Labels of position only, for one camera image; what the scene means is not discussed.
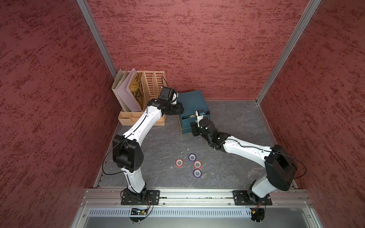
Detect teal three-drawer cabinet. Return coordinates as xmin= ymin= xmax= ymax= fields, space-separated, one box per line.
xmin=177 ymin=90 xmax=210 ymax=134

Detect purple tape roll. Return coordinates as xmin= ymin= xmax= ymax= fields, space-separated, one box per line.
xmin=193 ymin=169 xmax=202 ymax=178
xmin=188 ymin=154 xmax=196 ymax=162

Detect red tape roll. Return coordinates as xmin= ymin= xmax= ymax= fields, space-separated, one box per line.
xmin=194 ymin=161 xmax=202 ymax=169
xmin=175 ymin=159 xmax=184 ymax=168

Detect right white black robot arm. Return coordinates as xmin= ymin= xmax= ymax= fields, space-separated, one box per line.
xmin=191 ymin=118 xmax=298 ymax=201

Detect beige plastic file organizer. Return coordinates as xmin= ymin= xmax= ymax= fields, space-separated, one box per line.
xmin=118 ymin=71 xmax=167 ymax=126

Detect yellow illustrated book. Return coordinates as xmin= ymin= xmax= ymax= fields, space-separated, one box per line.
xmin=128 ymin=72 xmax=144 ymax=111

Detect lilac folder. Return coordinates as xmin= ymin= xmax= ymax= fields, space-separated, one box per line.
xmin=117 ymin=68 xmax=141 ymax=112

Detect beige cardboard folder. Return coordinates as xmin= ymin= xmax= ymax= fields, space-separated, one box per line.
xmin=112 ymin=69 xmax=130 ymax=112

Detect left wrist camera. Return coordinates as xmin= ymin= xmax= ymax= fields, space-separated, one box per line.
xmin=171 ymin=91 xmax=178 ymax=104

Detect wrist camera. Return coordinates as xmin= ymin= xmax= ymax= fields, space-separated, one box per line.
xmin=171 ymin=91 xmax=178 ymax=104
xmin=196 ymin=110 xmax=206 ymax=127

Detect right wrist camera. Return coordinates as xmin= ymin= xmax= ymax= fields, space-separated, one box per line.
xmin=196 ymin=110 xmax=206 ymax=127

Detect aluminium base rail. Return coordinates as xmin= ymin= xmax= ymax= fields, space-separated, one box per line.
xmin=81 ymin=188 xmax=313 ymax=208

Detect white perforated cable duct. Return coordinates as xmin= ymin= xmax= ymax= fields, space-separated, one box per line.
xmin=87 ymin=207 xmax=252 ymax=219

